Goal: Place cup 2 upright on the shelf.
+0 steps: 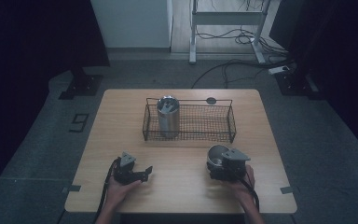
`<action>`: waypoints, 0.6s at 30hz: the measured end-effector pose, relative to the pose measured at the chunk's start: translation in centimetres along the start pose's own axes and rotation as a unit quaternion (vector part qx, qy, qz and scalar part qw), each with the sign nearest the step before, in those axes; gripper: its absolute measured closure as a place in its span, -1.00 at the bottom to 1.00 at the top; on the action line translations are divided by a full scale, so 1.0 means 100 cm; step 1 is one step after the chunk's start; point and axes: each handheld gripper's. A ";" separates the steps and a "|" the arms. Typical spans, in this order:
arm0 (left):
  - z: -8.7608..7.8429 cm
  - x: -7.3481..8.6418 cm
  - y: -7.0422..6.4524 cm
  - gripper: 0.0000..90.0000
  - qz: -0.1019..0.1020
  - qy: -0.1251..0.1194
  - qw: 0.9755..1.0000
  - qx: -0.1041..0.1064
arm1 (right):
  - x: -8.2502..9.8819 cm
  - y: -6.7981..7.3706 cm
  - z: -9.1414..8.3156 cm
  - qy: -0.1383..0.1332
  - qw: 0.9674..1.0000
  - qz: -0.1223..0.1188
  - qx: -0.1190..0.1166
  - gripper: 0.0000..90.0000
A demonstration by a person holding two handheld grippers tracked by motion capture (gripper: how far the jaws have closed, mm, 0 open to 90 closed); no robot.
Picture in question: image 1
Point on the white power strip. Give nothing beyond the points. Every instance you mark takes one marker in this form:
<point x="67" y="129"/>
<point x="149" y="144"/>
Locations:
<point x="278" y="70"/>

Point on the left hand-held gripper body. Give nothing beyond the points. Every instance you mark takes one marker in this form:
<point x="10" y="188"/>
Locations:
<point x="126" y="169"/>

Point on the tall steel cup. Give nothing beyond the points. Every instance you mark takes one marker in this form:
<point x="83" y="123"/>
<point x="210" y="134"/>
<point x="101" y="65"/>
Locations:
<point x="168" y="116"/>

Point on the black stand base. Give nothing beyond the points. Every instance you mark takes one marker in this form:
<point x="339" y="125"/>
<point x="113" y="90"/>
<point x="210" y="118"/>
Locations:
<point x="82" y="85"/>
<point x="295" y="82"/>

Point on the white metal desk frame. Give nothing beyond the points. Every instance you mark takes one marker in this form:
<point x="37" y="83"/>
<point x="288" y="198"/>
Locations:
<point x="227" y="18"/>

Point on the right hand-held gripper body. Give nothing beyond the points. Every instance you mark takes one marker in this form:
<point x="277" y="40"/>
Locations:
<point x="231" y="165"/>

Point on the white cabinet panel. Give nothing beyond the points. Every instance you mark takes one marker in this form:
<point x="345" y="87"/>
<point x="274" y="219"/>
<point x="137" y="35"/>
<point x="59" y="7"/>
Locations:
<point x="132" y="23"/>

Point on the person's right hand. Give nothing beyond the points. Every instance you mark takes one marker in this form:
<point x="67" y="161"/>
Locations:
<point x="242" y="186"/>

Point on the person's left hand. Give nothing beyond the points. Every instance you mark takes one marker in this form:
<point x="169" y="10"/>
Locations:
<point x="119" y="191"/>

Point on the short steel cup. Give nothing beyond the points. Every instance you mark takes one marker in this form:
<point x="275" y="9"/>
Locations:
<point x="216" y="154"/>

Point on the grey tape strip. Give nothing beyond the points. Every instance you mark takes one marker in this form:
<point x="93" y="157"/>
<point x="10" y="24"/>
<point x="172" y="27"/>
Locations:
<point x="73" y="188"/>
<point x="286" y="189"/>

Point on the round dark table grommet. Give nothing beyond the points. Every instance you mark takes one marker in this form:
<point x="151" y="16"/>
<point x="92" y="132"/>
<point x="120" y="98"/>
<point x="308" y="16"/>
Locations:
<point x="211" y="100"/>

